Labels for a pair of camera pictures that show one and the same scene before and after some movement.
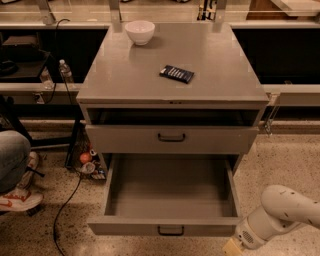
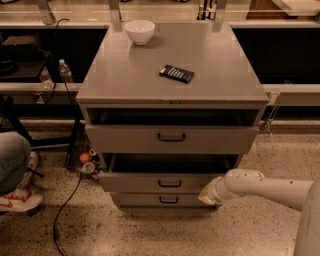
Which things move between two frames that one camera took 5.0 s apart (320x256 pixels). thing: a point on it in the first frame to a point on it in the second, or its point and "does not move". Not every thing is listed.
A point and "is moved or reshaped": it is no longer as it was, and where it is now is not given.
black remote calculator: (176, 73) does not move
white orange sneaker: (26, 196) does not move
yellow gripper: (247, 234) to (219, 189)
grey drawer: (170, 195) is moved or reshaped
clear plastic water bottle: (65, 71) does not move
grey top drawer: (171, 139) does not move
